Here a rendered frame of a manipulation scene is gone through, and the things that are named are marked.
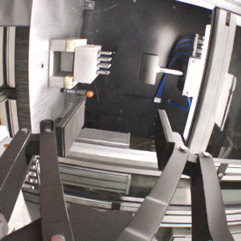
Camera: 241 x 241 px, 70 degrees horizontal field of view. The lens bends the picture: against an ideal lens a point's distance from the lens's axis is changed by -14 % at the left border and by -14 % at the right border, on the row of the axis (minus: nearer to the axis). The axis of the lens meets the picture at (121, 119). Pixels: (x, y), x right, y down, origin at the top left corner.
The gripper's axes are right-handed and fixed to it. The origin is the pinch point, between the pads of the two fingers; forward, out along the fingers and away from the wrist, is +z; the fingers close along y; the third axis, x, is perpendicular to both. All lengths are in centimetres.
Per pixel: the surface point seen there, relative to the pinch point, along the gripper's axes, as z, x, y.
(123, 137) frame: 42.4, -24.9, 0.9
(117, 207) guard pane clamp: 21.1, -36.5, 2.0
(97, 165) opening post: 21.4, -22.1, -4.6
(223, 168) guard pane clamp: 21.1, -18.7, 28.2
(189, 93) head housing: 37.6, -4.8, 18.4
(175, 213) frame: 21.4, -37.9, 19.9
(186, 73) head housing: 38.2, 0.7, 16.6
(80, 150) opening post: 21.7, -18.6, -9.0
